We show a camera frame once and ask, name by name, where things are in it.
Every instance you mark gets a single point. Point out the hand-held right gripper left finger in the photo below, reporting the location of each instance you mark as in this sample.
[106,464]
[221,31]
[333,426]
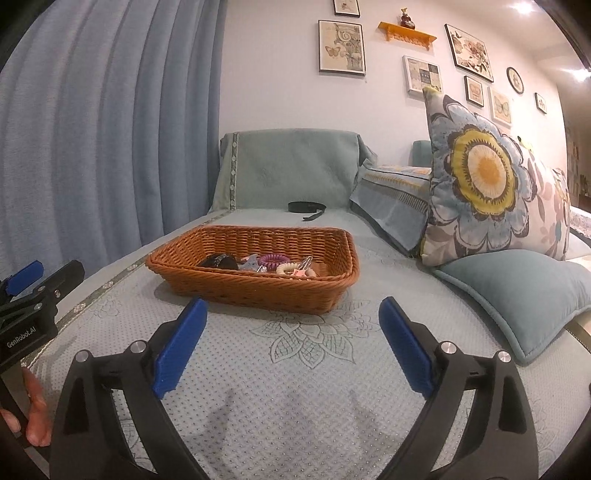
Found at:
[180,350]

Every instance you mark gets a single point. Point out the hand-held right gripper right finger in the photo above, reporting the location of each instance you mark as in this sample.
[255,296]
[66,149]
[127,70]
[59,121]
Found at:
[406,350]

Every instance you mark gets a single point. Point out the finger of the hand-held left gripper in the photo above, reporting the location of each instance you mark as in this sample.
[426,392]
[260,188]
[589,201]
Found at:
[67,277]
[23,277]

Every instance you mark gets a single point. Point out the brown wicker basket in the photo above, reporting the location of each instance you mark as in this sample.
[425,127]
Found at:
[258,295]

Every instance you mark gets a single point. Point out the pink star charm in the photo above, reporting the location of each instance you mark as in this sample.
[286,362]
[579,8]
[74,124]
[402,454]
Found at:
[298,272]

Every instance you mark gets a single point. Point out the person's left hand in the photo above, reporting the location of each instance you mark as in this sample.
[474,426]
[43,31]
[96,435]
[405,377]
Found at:
[39,415]

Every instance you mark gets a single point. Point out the teal sofa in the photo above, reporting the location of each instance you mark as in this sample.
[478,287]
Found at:
[300,392]

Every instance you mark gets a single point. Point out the plain teal cushion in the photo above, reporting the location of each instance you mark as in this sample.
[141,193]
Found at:
[521,295]

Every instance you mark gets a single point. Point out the striped blue cushion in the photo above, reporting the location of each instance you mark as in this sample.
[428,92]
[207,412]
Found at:
[392,198]

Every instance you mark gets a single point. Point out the blue curtain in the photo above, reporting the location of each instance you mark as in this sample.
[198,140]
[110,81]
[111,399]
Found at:
[115,115]

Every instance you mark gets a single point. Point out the floral print cushion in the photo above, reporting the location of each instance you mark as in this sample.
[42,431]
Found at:
[485,175]

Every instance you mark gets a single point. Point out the lace cloth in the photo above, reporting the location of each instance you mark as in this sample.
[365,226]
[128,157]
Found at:
[581,221]

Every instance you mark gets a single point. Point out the yellow plush toy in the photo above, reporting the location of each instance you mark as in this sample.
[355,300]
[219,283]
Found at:
[524,143]

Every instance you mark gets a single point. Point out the small dark figurine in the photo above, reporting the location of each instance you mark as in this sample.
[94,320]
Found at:
[407,19]

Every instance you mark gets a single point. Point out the ceiling light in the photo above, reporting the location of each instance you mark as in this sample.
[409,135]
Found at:
[524,5]

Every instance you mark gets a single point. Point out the white butterfly picture frame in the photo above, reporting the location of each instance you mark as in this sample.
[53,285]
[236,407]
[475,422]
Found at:
[500,107]

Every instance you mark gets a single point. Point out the small butterfly picture frame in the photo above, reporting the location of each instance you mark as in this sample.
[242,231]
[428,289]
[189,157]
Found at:
[473,91]

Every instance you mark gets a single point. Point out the white patchwork picture frame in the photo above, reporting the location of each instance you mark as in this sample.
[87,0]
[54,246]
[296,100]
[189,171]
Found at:
[422,74]

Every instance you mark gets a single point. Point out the tiny black picture frame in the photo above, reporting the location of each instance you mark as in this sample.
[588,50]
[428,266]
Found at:
[541,103]

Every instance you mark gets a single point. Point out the round picture frame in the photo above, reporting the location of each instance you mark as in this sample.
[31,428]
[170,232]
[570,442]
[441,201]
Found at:
[515,80]

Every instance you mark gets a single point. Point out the black floral picture frame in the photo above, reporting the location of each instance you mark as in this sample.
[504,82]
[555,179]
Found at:
[468,53]

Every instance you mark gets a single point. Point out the large butterfly picture frame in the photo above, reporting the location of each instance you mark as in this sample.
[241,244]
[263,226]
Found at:
[341,46]

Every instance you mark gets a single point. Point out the orange wall shelf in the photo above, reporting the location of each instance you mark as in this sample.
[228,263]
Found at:
[406,33]

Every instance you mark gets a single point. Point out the small black picture frame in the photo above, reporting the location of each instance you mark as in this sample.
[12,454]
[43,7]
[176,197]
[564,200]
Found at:
[346,7]

